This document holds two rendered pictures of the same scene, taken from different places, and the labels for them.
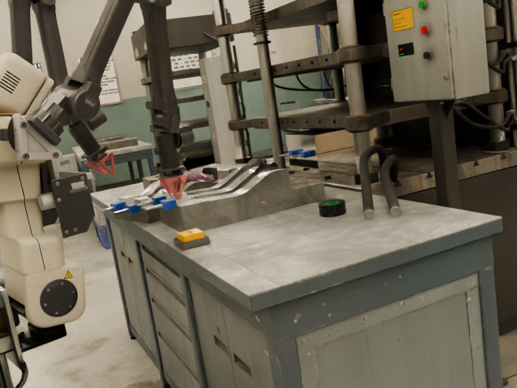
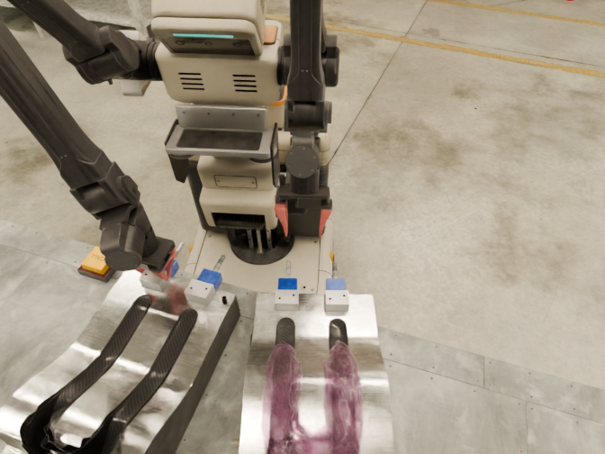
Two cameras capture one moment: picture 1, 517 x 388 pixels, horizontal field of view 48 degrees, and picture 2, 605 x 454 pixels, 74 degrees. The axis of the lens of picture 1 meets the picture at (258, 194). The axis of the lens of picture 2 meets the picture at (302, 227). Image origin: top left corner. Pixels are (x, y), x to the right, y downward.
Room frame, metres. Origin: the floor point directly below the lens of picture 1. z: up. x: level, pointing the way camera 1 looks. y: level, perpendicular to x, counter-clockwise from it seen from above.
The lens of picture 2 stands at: (2.37, 0.09, 1.62)
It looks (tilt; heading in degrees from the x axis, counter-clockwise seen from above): 48 degrees down; 132
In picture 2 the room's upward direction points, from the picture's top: straight up
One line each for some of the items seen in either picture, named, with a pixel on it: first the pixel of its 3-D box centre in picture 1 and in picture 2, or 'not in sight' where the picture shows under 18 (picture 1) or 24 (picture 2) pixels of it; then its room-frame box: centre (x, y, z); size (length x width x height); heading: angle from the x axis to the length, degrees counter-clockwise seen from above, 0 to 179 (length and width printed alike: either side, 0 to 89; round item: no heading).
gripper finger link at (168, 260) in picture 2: (172, 183); (157, 264); (1.81, 0.26, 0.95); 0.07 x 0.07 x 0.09; 24
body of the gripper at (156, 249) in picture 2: (169, 161); (140, 240); (1.80, 0.26, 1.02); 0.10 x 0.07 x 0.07; 24
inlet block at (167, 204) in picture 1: (165, 205); (167, 265); (1.79, 0.29, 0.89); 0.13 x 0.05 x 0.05; 114
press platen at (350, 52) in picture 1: (349, 72); not in sight; (2.82, -0.52, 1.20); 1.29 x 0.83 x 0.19; 24
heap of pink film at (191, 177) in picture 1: (182, 179); (312, 401); (2.22, 0.28, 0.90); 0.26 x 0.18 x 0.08; 131
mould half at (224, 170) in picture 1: (184, 190); (316, 411); (2.23, 0.28, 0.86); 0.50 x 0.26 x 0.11; 131
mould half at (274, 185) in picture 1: (239, 192); (117, 392); (1.94, 0.06, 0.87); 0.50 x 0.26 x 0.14; 114
